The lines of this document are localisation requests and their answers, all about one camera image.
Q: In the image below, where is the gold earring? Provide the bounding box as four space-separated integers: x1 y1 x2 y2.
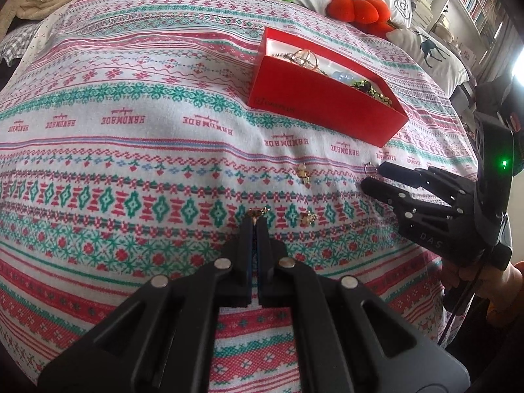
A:
295 163 311 185
300 210 317 226
246 206 271 224

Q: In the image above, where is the green bead bracelet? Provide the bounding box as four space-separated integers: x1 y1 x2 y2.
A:
351 78 395 108

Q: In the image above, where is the gold ring pendant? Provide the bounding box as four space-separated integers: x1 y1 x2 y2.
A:
290 49 319 70

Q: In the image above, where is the red jewelry box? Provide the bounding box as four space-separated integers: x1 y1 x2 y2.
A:
248 28 408 147

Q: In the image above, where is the person right hand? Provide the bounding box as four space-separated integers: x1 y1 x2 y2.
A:
440 259 523 311

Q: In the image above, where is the white deer pillow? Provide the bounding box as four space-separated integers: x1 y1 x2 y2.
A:
385 28 470 98

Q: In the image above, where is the bookshelf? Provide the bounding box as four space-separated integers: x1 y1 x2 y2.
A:
428 0 508 72

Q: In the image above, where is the patterned bedspread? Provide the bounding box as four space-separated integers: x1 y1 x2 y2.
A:
1 0 476 382

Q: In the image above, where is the orange plush pumpkin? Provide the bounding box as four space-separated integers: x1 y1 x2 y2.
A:
326 0 395 39

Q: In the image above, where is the grey checked sheet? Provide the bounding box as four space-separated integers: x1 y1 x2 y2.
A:
1 22 40 66

